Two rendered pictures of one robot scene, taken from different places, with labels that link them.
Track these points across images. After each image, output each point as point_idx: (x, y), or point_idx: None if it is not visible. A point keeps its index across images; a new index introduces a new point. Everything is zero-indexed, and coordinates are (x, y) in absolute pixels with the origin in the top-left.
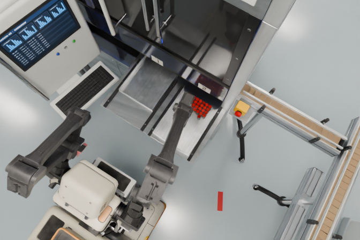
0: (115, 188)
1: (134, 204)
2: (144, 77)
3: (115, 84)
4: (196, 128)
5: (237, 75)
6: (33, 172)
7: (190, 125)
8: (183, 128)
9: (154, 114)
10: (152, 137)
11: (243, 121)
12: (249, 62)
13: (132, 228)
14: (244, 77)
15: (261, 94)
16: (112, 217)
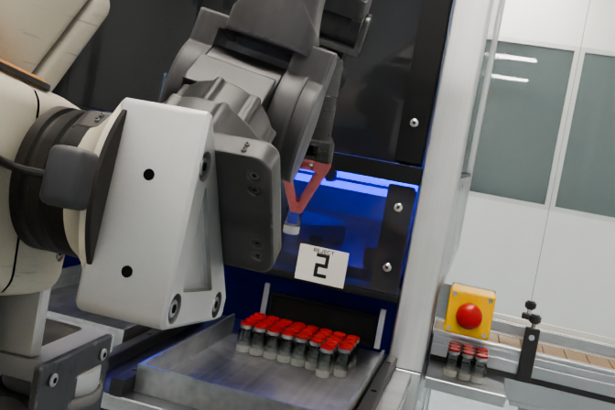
0: None
1: (223, 66)
2: (72, 305)
3: None
4: (329, 392)
5: (445, 70)
6: None
7: (298, 385)
8: (273, 390)
9: (131, 347)
10: (136, 399)
11: (490, 394)
12: None
13: (226, 147)
14: (468, 64)
15: (500, 336)
16: (34, 134)
